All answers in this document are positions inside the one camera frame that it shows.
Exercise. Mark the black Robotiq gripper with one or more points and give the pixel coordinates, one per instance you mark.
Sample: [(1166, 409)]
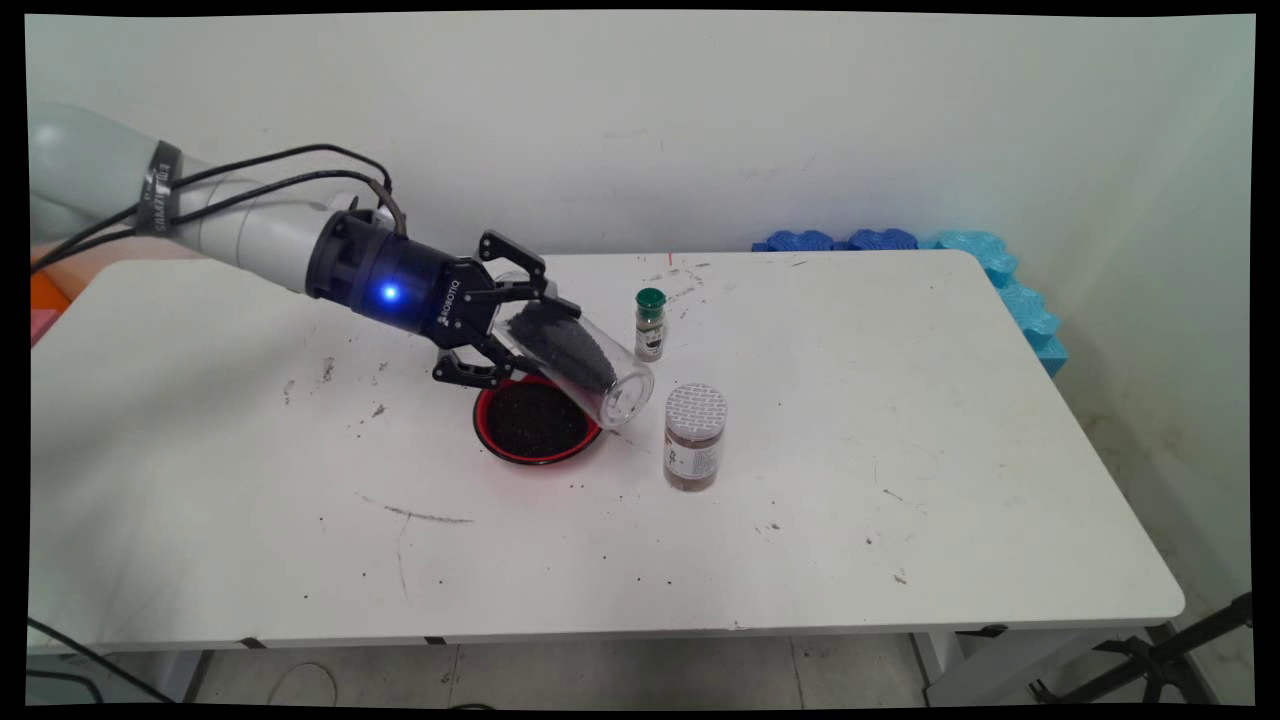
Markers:
[(400, 285)]

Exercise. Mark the tall clear jar black seeds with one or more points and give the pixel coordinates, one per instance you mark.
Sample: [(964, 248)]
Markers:
[(560, 345)]

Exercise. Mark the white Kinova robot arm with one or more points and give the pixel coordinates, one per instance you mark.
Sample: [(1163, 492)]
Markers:
[(260, 240)]

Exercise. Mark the black seeds pile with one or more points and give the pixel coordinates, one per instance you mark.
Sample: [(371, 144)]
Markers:
[(530, 425)]

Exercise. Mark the red bowl black rim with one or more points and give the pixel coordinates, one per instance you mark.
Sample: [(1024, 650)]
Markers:
[(486, 430)]

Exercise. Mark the small spice bottle green cap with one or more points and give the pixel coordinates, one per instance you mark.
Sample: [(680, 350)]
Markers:
[(650, 335)]

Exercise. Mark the brown spice jar white lid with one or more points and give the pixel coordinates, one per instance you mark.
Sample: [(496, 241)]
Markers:
[(695, 450)]

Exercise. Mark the orange and pink block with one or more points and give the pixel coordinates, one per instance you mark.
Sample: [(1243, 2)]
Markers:
[(45, 295)]

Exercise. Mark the white table leg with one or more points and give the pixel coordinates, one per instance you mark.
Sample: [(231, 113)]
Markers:
[(180, 675), (1000, 665)]

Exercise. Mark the light blue foam piece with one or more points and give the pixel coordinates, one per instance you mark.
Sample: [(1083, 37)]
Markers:
[(1020, 300)]

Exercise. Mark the black tripod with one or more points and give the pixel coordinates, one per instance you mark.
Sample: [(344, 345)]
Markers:
[(1160, 660)]

